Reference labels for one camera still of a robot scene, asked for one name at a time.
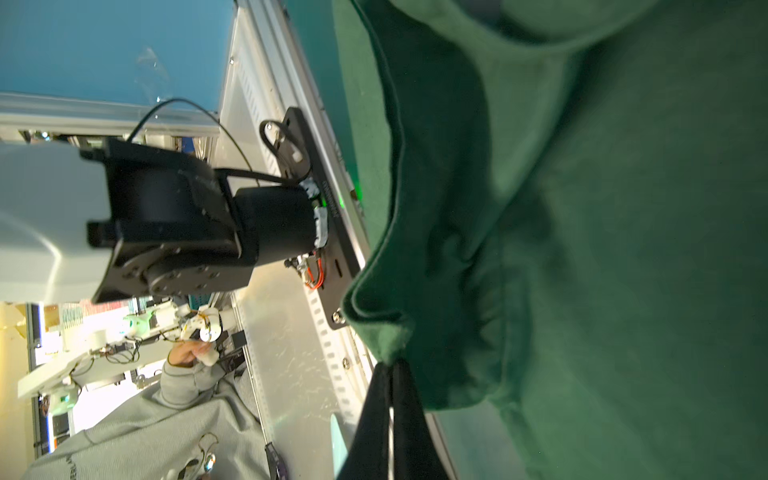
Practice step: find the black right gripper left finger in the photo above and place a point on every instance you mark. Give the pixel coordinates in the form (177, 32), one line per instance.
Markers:
(368, 456)

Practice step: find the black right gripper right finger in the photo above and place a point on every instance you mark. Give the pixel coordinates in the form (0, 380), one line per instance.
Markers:
(415, 456)

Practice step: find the dark green t shirt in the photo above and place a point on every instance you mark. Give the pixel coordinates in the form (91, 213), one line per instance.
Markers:
(570, 218)

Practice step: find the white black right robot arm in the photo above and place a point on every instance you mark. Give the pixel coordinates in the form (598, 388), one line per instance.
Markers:
(127, 220)

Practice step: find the person in grey sweater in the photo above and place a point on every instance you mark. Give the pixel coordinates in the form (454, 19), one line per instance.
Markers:
(197, 422)

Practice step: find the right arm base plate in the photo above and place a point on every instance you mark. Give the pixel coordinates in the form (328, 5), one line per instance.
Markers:
(332, 264)

